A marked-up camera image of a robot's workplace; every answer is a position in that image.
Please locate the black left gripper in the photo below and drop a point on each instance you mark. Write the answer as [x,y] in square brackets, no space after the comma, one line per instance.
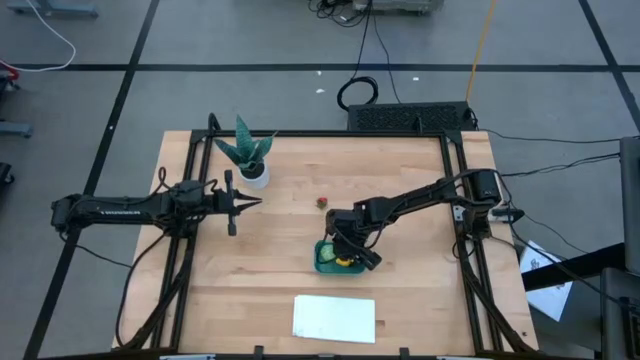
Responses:
[231,205]

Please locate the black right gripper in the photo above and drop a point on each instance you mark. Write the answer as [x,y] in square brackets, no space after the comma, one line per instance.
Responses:
[345,227]

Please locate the yellow toy lemon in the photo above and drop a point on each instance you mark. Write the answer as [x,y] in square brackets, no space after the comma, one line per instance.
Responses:
[344,261]

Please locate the green round toy vegetable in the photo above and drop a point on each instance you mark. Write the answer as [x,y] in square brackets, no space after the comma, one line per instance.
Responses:
[327,253]

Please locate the red toy strawberry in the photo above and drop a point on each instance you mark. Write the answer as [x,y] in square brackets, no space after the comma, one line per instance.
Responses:
[321,202]

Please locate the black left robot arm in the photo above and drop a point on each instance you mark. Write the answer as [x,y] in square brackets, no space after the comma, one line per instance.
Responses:
[120,212]

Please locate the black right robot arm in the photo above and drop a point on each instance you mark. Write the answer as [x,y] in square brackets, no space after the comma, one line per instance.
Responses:
[415,195]

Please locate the teal plastic tupperware container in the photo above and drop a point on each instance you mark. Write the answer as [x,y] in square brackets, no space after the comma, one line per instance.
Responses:
[322,267]

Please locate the white plant pot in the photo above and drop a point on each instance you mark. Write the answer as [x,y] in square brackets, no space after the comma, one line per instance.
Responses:
[262,179]

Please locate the green snake plant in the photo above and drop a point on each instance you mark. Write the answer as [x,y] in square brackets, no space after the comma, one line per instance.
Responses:
[245,145]

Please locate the white folded cloth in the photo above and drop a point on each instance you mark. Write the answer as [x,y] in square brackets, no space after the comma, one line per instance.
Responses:
[332,319]

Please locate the black table clamp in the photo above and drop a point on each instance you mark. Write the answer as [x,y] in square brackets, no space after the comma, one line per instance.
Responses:
[404,352]
[258,351]

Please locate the black perforated computer case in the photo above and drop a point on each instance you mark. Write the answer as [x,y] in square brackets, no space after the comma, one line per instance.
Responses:
[400,117]

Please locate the white printed paper sheet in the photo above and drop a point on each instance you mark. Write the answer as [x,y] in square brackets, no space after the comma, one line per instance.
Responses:
[550,300]

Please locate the black bar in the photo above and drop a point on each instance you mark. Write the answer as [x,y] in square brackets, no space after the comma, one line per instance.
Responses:
[575,267]

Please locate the grey furniture foot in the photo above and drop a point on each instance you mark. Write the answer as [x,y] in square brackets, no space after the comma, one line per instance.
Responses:
[17,130]

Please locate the black caster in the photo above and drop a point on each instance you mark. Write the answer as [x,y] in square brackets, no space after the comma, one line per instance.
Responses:
[5,174]

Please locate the grey device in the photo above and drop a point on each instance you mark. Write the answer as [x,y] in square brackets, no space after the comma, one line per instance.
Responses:
[400,5]

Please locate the grey desk foot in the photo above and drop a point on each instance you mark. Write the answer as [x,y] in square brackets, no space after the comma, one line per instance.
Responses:
[60,10]

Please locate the red object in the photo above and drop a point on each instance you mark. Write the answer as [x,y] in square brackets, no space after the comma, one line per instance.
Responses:
[10,72]

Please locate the grey box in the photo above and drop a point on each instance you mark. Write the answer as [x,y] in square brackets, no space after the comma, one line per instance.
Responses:
[620,320]

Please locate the grey cabinet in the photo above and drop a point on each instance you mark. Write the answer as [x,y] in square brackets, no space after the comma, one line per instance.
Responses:
[631,200]

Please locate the black camera bracket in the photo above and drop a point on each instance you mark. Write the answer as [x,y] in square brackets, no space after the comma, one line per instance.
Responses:
[214,122]

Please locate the black metal table frame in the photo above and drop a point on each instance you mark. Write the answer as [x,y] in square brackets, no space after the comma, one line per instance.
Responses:
[320,133]

